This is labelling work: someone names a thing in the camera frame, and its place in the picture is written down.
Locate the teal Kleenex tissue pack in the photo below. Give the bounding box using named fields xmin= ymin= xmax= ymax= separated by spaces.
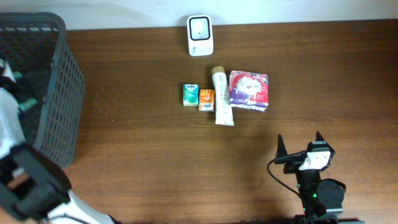
xmin=183 ymin=84 xmax=199 ymax=106

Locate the grey plastic mesh basket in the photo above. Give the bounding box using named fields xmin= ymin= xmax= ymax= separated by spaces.
xmin=1 ymin=12 xmax=85 ymax=168

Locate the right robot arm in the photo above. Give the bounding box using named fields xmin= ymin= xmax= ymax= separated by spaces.
xmin=272 ymin=132 xmax=346 ymax=223

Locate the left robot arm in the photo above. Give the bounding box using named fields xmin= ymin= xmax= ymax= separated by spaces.
xmin=1 ymin=59 xmax=117 ymax=223

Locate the white barcode scanner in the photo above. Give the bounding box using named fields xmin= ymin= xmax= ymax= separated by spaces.
xmin=187 ymin=15 xmax=214 ymax=57

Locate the white tube with tan cap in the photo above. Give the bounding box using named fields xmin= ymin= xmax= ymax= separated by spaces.
xmin=211 ymin=66 xmax=234 ymax=126

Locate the mint toilet wipes pack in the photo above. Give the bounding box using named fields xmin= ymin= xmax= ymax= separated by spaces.
xmin=14 ymin=72 xmax=38 ymax=113

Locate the red purple tissue pack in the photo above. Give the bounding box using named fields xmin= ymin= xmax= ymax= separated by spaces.
xmin=229 ymin=70 xmax=269 ymax=112

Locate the orange Kleenex tissue pack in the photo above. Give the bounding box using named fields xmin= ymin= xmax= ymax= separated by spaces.
xmin=198 ymin=89 xmax=215 ymax=112

